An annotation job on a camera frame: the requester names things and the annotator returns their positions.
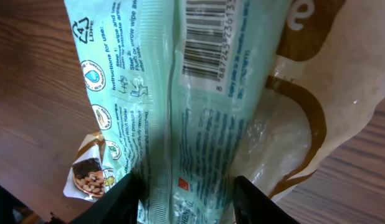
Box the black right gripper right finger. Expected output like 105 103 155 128
232 175 299 224

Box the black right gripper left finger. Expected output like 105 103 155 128
69 174 141 224

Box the brown white snack wrapper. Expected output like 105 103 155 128
63 132 116 202

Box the teal white snack packet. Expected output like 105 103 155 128
65 0 291 223

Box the brown Pantree snack packet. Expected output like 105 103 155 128
231 0 385 200

